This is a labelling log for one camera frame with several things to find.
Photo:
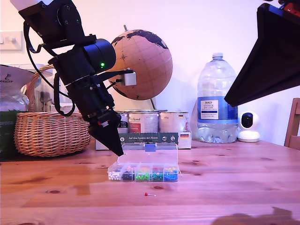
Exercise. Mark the red-headed pin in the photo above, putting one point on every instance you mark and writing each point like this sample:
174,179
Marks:
146,194

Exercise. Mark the cardboard tray green label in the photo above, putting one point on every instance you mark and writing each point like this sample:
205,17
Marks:
152,138

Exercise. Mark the white plastic bottle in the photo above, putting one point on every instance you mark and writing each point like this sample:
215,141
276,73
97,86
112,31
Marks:
62,96

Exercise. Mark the clear plastic pin organizer box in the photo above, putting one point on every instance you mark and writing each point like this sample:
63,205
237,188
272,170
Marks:
150,159

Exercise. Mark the silver can pale label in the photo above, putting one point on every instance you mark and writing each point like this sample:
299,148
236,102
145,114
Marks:
173,122

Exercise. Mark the cork globe on stand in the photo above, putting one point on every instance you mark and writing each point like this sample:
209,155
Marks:
145,65

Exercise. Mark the small white round camera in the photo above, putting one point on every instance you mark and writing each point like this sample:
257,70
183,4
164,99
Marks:
248,126

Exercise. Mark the large clear water bottle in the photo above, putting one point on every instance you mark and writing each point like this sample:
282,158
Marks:
215,89

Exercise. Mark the wooden chair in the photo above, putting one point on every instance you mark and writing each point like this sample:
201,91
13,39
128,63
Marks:
293,126

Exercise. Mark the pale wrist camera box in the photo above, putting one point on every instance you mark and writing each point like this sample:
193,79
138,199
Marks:
130,78

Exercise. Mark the white wall light switch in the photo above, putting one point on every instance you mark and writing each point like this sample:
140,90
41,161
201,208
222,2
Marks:
11,42

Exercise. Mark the silver can black-white label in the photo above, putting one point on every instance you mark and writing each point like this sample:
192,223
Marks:
124,124

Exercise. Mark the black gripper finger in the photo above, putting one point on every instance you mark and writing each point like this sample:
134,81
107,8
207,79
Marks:
116,122
105,136
274,61

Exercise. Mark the pale paper carton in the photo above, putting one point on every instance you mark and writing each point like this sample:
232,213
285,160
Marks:
54,108

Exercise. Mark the silver green pet food bag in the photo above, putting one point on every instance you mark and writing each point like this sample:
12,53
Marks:
7,140

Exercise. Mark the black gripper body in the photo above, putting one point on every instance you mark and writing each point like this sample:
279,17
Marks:
93,98

